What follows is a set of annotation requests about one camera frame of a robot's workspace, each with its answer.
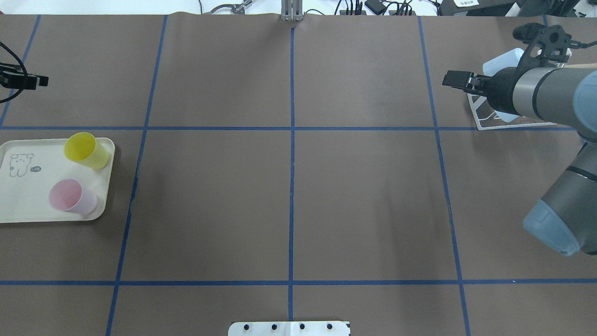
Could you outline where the white mounting plate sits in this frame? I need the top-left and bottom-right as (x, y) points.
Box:
(228, 321), (351, 336)

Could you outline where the cream plastic tray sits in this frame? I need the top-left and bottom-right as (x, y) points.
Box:
(0, 138), (116, 223)

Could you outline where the blue plastic cup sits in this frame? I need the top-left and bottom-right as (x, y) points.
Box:
(482, 48), (524, 123)

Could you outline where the pink plastic cup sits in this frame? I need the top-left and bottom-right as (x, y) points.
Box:
(49, 179), (98, 215)

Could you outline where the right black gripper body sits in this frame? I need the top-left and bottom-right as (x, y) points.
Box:
(485, 68), (518, 116)

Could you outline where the white wire cup rack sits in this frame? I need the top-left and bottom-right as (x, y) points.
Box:
(467, 94), (555, 130)

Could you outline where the yellow plastic cup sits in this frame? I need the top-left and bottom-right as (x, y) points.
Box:
(63, 132), (110, 170)

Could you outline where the aluminium frame post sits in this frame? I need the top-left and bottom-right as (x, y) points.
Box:
(281, 0), (305, 22)

